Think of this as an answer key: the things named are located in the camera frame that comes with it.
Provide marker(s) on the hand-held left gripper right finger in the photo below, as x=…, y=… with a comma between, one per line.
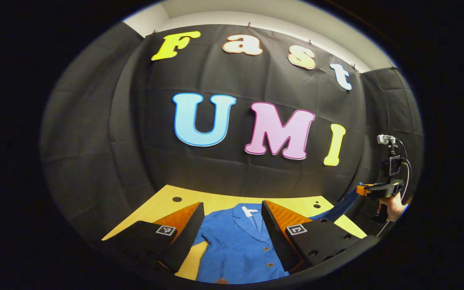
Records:
x=274, y=237

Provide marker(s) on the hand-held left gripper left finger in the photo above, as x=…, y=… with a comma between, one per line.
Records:
x=187, y=237

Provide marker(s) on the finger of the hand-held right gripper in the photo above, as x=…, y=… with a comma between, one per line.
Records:
x=379, y=190

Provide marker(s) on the blue button shirt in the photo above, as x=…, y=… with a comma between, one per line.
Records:
x=236, y=249

